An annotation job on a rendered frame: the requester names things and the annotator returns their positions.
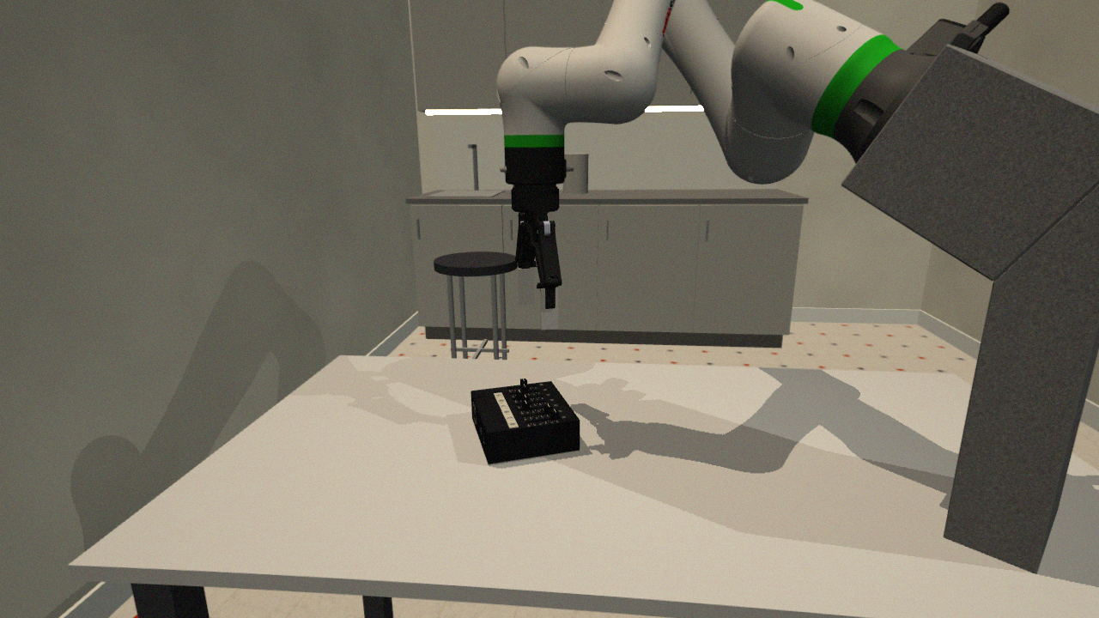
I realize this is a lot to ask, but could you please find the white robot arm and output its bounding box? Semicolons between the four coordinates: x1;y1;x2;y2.
496;0;1010;189

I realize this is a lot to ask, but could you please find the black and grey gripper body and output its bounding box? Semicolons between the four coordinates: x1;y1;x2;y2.
511;186;559;242

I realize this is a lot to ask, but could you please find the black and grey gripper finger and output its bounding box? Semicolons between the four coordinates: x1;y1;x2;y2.
525;221;562;330
515;212;537;306

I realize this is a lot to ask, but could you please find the black lighting desk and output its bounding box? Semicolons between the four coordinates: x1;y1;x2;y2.
471;379;580;464

